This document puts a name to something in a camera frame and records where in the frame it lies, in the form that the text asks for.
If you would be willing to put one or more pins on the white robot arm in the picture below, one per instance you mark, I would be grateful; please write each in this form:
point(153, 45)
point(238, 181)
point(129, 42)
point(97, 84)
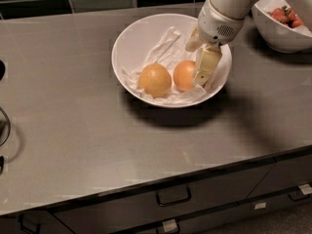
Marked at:
point(238, 9)

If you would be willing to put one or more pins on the white label sticker centre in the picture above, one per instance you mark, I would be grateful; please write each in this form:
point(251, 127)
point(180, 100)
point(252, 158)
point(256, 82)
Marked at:
point(259, 206)

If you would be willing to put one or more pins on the dark centre drawer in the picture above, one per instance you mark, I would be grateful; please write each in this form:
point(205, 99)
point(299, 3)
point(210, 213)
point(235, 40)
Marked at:
point(144, 208)

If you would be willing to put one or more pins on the white label sticker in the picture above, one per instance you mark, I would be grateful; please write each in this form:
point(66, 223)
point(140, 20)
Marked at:
point(259, 206)
point(170, 226)
point(306, 189)

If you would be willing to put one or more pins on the black drawer handle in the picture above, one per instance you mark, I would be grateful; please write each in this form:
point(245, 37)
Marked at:
point(173, 196)
point(298, 196)
point(29, 223)

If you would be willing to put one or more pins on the dark drawer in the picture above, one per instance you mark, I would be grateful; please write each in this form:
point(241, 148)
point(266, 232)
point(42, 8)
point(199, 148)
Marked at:
point(144, 208)
point(289, 171)

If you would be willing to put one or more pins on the black wire stand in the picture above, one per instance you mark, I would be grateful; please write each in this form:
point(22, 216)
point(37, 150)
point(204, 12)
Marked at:
point(5, 123)

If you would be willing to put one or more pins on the dark right drawer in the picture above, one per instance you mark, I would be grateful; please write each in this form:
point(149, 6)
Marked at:
point(289, 171)

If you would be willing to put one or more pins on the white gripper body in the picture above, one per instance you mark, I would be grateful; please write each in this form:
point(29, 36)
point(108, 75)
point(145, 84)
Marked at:
point(214, 25)

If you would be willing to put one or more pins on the white label sticker bottom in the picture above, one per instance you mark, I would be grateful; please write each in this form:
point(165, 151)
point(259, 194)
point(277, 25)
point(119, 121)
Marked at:
point(170, 226)

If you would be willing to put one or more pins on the white label sticker right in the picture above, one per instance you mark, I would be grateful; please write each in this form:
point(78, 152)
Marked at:
point(306, 189)

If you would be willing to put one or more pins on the black right drawer handle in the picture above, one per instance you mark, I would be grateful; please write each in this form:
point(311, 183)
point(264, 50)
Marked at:
point(298, 196)

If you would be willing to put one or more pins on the large white bowl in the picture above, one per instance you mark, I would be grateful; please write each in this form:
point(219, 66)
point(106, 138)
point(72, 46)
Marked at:
point(135, 42)

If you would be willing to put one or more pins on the red strawberries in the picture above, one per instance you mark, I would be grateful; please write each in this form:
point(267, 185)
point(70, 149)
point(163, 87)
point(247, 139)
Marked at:
point(286, 16)

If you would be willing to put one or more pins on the white paper towel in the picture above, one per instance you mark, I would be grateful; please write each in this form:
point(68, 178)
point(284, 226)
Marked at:
point(169, 52)

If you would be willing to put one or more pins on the white bowl with strawberries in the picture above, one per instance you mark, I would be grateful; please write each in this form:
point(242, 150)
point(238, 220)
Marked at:
point(276, 35)

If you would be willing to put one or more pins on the orange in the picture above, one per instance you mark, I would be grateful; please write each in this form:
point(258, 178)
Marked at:
point(155, 80)
point(183, 75)

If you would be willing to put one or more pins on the black left drawer handle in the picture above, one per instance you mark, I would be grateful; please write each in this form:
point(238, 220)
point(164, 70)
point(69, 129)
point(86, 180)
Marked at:
point(29, 223)

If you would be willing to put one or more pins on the black centre drawer handle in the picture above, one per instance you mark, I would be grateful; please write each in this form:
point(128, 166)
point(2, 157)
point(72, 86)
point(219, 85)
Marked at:
point(173, 196)

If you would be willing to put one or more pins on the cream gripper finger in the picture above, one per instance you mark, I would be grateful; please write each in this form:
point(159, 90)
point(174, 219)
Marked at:
point(207, 60)
point(194, 41)

